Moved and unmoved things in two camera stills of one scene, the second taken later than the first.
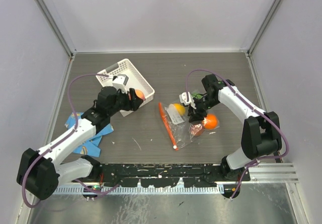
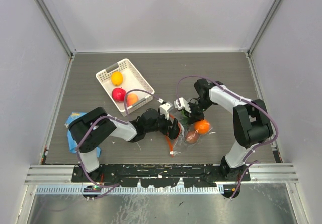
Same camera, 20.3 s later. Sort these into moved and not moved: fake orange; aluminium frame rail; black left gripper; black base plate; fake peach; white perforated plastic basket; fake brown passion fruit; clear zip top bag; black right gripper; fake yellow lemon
Moved: fake yellow lemon; fake peach; clear zip top bag; fake brown passion fruit; black left gripper; fake orange
Not moved: black base plate; black right gripper; aluminium frame rail; white perforated plastic basket
